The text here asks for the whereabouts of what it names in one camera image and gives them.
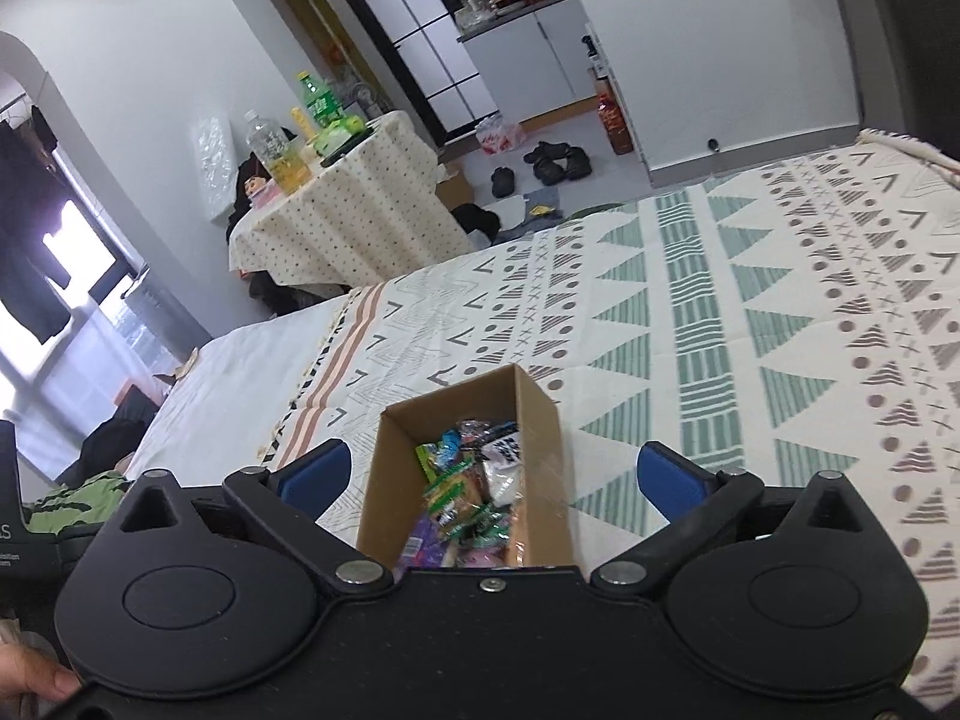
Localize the purple snack bag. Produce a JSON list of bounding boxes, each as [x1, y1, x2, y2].
[[397, 515, 449, 572]]

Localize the green biscuit packet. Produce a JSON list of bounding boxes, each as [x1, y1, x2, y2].
[[425, 461, 487, 539]]

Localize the blue snack packet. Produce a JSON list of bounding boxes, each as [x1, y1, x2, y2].
[[434, 427, 462, 470]]

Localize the silver white snack packet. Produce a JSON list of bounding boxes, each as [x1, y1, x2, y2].
[[480, 431, 523, 507]]

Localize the person's hand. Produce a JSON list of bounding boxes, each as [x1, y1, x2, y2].
[[0, 644, 82, 718]]

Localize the cardboard box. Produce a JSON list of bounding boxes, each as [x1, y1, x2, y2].
[[356, 366, 574, 567]]

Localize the patterned bed blanket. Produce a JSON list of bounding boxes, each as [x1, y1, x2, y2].
[[130, 130, 958, 709]]

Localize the table with dotted cloth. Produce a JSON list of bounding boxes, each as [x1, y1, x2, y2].
[[228, 110, 473, 288]]

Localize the black shoes on floor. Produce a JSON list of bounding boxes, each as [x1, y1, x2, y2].
[[490, 142, 592, 200]]

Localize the red bottle on floor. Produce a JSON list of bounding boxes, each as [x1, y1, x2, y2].
[[597, 93, 635, 156]]

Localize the green soda bottle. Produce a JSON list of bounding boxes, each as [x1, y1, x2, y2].
[[298, 71, 343, 130]]

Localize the red white plastic bag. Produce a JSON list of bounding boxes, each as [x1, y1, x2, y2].
[[475, 112, 526, 156]]

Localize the white cabinet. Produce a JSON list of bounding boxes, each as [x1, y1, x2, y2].
[[460, 0, 596, 124]]

